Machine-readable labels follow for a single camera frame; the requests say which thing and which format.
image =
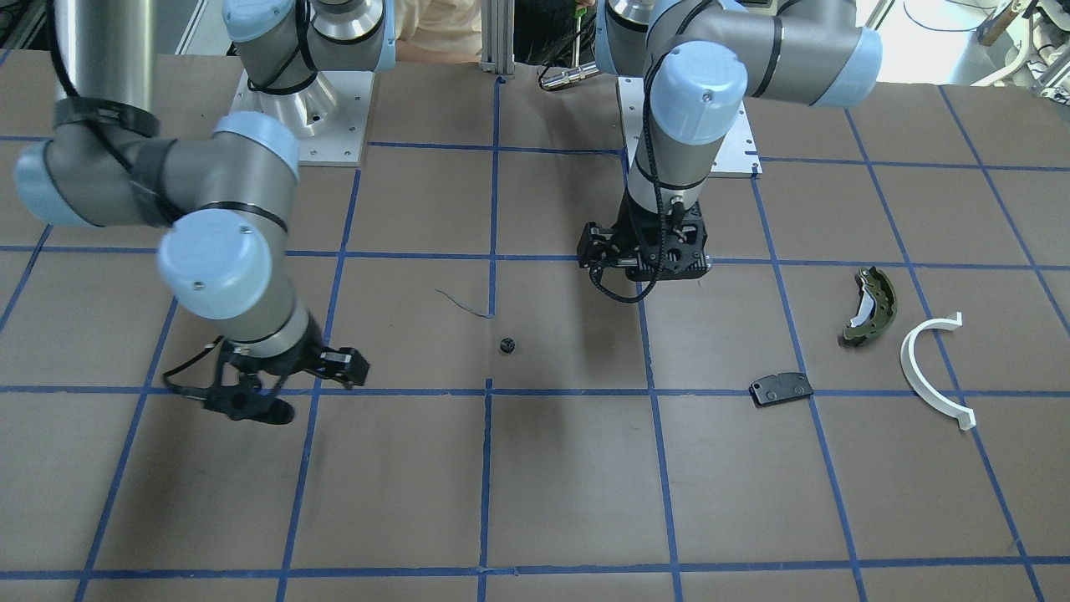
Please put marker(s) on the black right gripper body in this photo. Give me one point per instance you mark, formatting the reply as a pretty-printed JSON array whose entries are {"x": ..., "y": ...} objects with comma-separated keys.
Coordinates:
[{"x": 299, "y": 358}]

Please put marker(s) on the black brake pad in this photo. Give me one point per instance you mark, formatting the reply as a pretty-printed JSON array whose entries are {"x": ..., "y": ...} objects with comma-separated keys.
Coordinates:
[{"x": 772, "y": 390}]

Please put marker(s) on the metal handle tool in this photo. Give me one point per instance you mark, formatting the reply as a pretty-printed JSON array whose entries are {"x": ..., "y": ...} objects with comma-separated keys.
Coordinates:
[{"x": 568, "y": 77}]

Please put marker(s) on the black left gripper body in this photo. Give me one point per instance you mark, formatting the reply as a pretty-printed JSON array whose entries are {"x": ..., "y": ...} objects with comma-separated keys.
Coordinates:
[{"x": 603, "y": 245}]

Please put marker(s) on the person in beige shirt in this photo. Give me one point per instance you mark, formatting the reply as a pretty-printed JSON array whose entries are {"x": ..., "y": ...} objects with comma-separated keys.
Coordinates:
[{"x": 438, "y": 32}]

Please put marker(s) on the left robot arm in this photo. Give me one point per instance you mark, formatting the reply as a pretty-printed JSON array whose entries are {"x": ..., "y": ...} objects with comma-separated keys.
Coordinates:
[{"x": 698, "y": 61}]

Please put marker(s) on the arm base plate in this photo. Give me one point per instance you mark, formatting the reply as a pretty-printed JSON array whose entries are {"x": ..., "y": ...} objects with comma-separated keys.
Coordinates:
[
  {"x": 737, "y": 157},
  {"x": 329, "y": 118}
]

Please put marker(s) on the olive green brake shoe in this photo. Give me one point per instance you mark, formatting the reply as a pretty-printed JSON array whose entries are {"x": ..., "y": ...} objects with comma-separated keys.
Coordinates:
[{"x": 877, "y": 308}]

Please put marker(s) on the aluminium frame post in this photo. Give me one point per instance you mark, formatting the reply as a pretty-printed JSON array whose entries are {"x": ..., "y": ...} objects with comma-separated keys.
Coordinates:
[{"x": 497, "y": 38}]

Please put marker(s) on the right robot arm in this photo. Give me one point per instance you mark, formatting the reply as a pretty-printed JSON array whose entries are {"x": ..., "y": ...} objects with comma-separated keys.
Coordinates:
[{"x": 225, "y": 204}]

